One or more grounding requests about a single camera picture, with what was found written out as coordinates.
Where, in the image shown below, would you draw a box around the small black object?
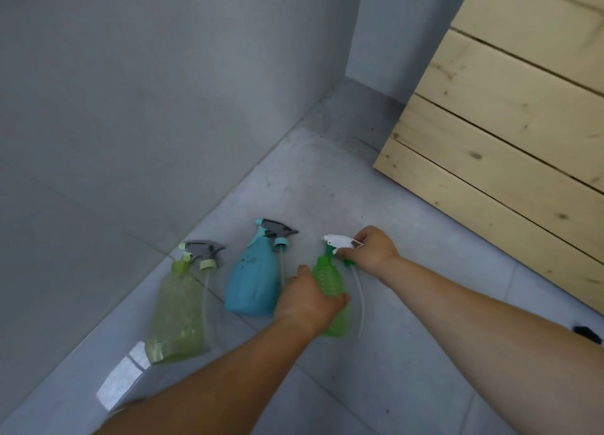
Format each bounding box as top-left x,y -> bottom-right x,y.
573,325 -> 604,346

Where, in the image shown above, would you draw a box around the person's right hand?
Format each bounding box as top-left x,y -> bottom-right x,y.
337,225 -> 402,278

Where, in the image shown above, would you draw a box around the person's left hand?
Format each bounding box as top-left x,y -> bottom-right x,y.
274,264 -> 353,337

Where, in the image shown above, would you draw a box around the person's right forearm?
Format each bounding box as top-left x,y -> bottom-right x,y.
377,254 -> 604,435

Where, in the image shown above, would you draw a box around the grey and blue spray head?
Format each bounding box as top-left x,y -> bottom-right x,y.
255,219 -> 300,286

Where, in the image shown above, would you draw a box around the white spray head with tube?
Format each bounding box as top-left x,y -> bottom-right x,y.
323,234 -> 367,340

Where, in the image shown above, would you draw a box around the blue plastic spray bottle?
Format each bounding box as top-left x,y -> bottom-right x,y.
224,226 -> 284,317

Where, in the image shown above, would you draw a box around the green plastic spray bottle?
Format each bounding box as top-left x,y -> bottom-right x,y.
311,254 -> 353,338

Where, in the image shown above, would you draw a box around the yellow-green plastic spray bottle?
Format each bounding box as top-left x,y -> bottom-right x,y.
144,255 -> 211,365

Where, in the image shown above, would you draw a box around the person's left forearm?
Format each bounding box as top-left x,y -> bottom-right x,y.
93,315 -> 327,435

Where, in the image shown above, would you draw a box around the light wooden plank crate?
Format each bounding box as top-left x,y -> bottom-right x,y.
373,0 -> 604,316

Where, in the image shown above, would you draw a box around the grey and pale green spray head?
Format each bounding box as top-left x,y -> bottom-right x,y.
178,240 -> 226,310

